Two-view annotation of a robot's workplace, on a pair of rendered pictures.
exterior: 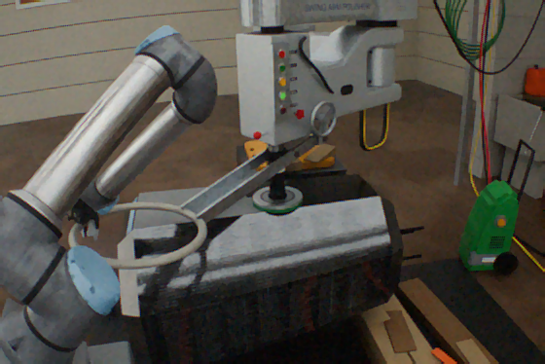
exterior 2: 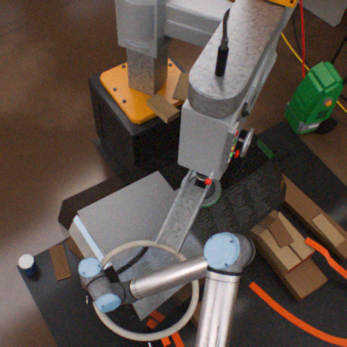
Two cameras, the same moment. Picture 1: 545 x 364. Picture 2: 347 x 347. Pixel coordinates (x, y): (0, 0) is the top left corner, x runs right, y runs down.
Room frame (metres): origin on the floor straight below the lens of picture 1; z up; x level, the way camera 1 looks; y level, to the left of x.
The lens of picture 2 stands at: (0.69, 0.73, 3.03)
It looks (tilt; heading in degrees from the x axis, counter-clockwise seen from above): 57 degrees down; 333
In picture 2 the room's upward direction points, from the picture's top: 3 degrees clockwise
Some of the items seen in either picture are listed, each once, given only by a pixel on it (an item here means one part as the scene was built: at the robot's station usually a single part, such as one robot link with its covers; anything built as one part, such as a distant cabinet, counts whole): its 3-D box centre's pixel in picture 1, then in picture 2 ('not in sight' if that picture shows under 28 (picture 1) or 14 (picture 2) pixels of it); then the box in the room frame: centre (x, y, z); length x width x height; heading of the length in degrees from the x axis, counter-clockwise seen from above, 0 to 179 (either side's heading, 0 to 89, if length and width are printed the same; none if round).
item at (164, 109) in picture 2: (287, 161); (162, 108); (2.44, -0.07, 0.81); 0.20 x 0.10 x 0.05; 17
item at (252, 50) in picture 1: (289, 85); (216, 120); (1.84, -0.07, 1.37); 0.36 x 0.22 x 0.45; 130
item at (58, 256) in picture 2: not in sight; (59, 261); (2.07, 0.84, 0.02); 0.25 x 0.10 x 0.01; 176
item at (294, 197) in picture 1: (277, 197); (200, 187); (1.79, -0.01, 0.89); 0.21 x 0.21 x 0.01
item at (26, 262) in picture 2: not in sight; (28, 265); (2.11, 1.04, 0.08); 0.10 x 0.10 x 0.13
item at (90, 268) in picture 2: not in sight; (91, 272); (1.43, 0.70, 1.22); 0.10 x 0.09 x 0.12; 8
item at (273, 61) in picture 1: (279, 81); (229, 146); (1.65, -0.03, 1.42); 0.08 x 0.03 x 0.28; 130
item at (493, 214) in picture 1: (495, 206); (320, 85); (2.48, -1.44, 0.43); 0.35 x 0.35 x 0.87; 84
